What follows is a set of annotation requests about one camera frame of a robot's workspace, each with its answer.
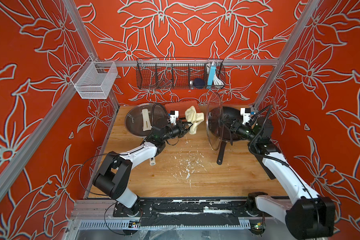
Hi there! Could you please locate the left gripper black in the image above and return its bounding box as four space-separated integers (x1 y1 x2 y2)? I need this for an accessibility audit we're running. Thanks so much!
161 121 195 143

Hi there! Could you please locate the orange plastic tool case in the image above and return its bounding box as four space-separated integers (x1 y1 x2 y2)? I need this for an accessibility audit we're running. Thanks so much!
164 100 200 120

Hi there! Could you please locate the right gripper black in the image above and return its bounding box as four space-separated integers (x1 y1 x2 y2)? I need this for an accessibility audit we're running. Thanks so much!
220 119 260 145

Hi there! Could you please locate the cream yellow cloth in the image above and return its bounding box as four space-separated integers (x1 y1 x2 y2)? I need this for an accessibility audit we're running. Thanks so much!
185 106 205 135

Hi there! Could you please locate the glass lid with white handle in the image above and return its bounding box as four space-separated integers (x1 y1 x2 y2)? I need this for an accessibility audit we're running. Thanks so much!
125 103 169 138

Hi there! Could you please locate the black frying pan with lid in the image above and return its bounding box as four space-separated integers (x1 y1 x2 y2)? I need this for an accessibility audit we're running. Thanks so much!
217 107 256 165

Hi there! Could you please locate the light blue box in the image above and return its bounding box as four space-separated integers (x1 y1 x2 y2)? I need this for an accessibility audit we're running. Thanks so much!
207 65 216 89

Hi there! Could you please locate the white coiled cable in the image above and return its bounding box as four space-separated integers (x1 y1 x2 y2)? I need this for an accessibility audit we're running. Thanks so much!
205 62 226 88

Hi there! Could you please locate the dark blue round object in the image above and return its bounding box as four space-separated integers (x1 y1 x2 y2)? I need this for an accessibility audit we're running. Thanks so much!
193 78 206 89

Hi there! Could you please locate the dark pan with white handle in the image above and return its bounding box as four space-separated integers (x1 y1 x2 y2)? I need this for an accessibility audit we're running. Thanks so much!
150 157 156 166

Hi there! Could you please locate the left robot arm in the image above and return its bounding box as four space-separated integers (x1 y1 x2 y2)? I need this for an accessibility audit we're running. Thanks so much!
93 120 193 211

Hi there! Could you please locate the black wire basket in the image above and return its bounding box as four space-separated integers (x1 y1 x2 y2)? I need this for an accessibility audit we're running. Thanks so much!
136 57 226 90

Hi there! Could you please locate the white mesh basket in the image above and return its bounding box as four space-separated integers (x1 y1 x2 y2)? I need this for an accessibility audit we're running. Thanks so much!
71 62 118 100

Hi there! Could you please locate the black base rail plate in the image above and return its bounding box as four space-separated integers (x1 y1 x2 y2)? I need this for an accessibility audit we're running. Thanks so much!
112 197 274 227

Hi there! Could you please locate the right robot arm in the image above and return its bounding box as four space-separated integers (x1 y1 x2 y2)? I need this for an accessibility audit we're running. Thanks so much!
218 117 335 240

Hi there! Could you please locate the glass lid with black handle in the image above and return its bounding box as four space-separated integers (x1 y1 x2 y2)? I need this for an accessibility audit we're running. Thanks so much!
206 93 224 151

